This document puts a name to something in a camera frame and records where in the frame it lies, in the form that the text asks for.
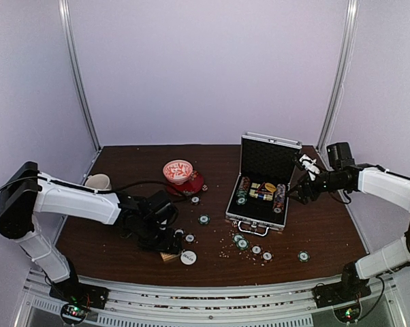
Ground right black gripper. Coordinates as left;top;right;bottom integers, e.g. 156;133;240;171
285;169;346;204

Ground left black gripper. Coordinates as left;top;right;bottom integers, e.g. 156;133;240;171
136;219;183;255

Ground red playing card box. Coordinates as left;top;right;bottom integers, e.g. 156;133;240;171
159;252;180;263

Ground green 20 chip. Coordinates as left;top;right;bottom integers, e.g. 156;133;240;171
198;215;210;225

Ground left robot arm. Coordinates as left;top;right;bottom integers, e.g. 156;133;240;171
0;161;182;302

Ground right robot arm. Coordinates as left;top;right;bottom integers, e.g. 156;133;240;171
290;142;410;301

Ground chip stack right in case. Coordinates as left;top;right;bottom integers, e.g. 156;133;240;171
272;184;287;214

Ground chip stack in case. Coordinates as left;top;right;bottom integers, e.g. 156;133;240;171
272;184;287;214
236;176;251;205

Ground black white chip right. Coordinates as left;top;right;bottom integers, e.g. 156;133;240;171
185;234;195;244

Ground gold card decks in case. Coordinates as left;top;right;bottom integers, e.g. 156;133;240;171
249;183;276;201

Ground white dealer button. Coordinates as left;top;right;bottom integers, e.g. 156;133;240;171
180;250;198;266

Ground aluminium poker case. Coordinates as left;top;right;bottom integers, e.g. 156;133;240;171
225;132;302;237

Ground black 100 chip near saucer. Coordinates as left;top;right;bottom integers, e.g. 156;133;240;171
190;196;200;205

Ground chip stack left in case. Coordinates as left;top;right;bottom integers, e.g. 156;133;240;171
236;176;251;205

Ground red floral saucer plate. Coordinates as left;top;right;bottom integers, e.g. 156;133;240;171
165;171;204;196

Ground black orange chip front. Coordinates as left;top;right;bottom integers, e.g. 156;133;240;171
262;251;273;262

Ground black white chip front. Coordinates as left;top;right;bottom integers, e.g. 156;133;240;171
251;245;262;255

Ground white orange patterned bowl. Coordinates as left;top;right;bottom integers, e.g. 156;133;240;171
163;159;193;185

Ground white floral ceramic mug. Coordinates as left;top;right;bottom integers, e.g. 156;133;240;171
84;174;112;190

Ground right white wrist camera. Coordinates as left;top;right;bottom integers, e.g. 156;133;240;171
295;154;321;181

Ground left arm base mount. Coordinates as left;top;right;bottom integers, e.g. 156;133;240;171
45;275;109;326

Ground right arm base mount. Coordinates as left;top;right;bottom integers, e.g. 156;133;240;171
313;265;371;324

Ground front aluminium rail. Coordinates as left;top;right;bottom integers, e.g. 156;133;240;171
11;269;410;326

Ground right aluminium frame post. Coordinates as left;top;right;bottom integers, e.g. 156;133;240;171
316;0;360;153

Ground aluminium frame post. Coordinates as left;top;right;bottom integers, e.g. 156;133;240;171
58;0;102;154
316;0;360;153

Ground left aluminium frame post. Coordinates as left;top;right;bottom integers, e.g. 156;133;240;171
58;0;102;154

